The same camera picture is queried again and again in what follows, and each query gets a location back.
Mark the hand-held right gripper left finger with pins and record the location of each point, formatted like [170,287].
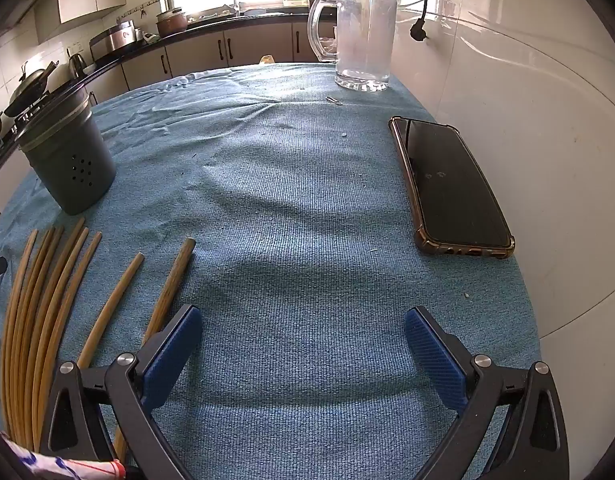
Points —
[172,355]

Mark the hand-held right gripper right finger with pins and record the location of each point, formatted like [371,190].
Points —
[432,355]

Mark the bundle of wooden chopsticks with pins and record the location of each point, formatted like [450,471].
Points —
[161,304]

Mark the dark grey chopstick holder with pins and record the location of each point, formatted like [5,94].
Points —
[62,170]

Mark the black gas stove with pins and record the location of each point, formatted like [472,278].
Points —
[22,117]

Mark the patterned white garment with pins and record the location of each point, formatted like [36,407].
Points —
[62,466]

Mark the smartphone in brown case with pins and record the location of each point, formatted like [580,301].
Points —
[452,185]

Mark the black wok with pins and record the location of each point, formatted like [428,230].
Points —
[30,90]

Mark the blue tablecloth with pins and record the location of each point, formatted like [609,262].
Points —
[307,210]

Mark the steel kettle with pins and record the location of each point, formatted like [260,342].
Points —
[77,63]

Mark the silver rice cooker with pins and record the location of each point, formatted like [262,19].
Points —
[115,37]

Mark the small metal clip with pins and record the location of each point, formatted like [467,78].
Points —
[334,101]

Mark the beige base cabinets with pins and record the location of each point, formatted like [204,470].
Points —
[197,55]

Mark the brown clay pot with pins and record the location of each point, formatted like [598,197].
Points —
[171,20]

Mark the clear glass mug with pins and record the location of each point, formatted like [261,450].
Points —
[362,35]

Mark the black kitchen countertop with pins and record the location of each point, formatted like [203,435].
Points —
[267,16]

